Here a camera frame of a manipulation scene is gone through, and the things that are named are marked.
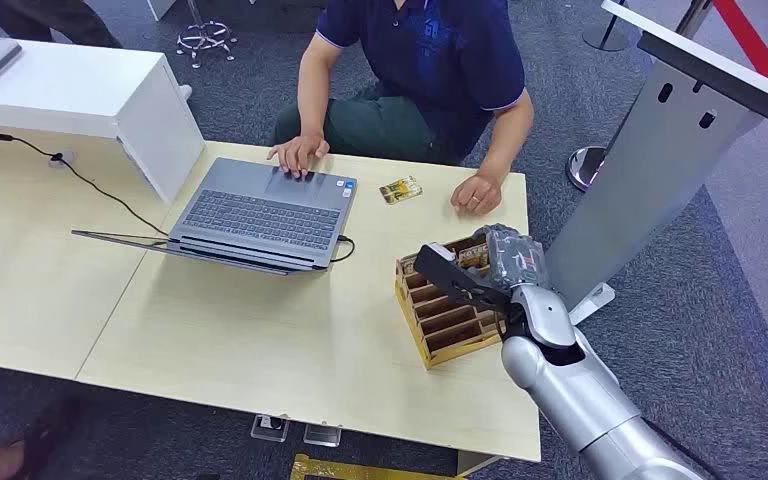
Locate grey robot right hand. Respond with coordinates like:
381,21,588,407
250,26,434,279
473,223,552,293

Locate person's left hand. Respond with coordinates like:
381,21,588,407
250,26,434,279
450,173,503,217

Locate person's right hand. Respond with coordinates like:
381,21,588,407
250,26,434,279
266,134,331,180

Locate yellow card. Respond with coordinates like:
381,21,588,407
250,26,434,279
378,175,424,206

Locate wooden slotted card holder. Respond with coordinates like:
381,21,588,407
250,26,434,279
394,235,508,371

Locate person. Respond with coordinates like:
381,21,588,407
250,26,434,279
265,0,536,218

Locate standing person's legs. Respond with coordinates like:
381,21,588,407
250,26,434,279
0,0,124,50

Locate person's foot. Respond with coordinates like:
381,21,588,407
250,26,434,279
0,396,84,480

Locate grey laptop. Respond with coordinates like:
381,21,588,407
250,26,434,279
71,156,359,277

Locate chrome chair base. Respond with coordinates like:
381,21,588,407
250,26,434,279
175,0,240,70

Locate white and grey kiosk stand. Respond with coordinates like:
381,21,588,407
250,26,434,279
546,0,768,326

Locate white furniture corner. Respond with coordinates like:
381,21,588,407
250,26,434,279
145,0,180,22

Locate white box cabinet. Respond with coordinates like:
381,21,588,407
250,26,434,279
0,36,206,205

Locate clear floor socket cover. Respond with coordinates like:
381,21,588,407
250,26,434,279
250,413,291,444
303,422,344,448

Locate red barrier belt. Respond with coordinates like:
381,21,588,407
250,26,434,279
711,0,768,148

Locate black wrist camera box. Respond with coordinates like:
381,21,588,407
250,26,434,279
413,243,514,317

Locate black laptop power cable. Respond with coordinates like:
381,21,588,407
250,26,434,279
328,235,357,264

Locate chrome stanchion post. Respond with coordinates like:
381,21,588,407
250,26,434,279
566,0,715,194
581,0,630,53

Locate long black cable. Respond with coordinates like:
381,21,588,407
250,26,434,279
0,79,171,238

